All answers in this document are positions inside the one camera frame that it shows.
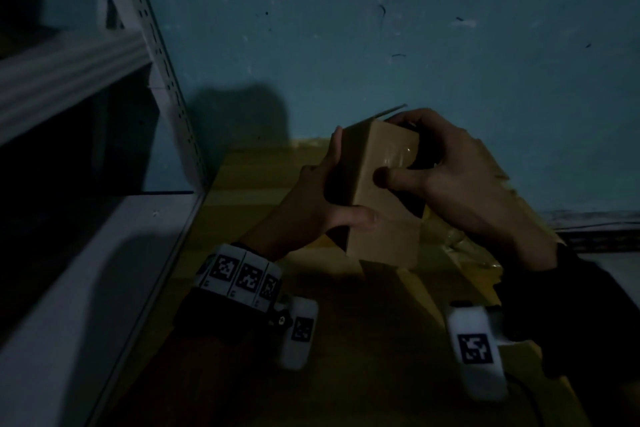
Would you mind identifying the white metal shelf rack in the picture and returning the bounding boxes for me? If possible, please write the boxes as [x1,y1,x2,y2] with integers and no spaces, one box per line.
[0,0,209,427]

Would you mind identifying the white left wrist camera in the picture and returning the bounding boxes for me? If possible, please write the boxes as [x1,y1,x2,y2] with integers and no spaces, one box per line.
[271,295,321,374]

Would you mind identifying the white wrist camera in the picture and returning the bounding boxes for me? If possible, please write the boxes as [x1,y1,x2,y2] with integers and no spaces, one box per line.
[443,303,532,404]
[271,295,321,374]

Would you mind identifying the person's right hand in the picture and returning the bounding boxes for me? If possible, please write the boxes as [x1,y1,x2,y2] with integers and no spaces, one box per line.
[372,109,561,271]

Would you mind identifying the black left wristband with markers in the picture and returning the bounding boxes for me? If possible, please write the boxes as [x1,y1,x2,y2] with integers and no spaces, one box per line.
[173,241,285,338]

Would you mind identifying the black patterned strip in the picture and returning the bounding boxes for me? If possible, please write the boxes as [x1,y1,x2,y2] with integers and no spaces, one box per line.
[543,210,640,254]

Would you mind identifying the person's left forearm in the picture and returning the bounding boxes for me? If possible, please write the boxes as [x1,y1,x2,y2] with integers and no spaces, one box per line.
[99,331,272,427]

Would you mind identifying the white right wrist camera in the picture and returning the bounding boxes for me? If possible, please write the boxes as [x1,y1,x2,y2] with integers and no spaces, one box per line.
[443,303,532,404]

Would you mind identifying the clear packing tape strip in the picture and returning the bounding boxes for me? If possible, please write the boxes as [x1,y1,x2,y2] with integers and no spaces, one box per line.
[423,210,505,284]

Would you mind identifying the black right wristband with markers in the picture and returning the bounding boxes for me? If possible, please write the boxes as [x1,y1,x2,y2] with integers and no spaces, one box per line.
[493,243,640,384]

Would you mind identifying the black camera cable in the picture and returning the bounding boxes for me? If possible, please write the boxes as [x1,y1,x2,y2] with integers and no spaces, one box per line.
[506,370,545,427]

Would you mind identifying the black wristband with markers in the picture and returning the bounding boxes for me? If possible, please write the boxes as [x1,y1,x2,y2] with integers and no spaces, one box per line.
[173,241,285,338]
[493,243,640,384]

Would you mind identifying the person's left hand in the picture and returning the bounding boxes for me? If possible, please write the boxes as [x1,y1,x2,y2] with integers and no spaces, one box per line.
[239,126,379,264]

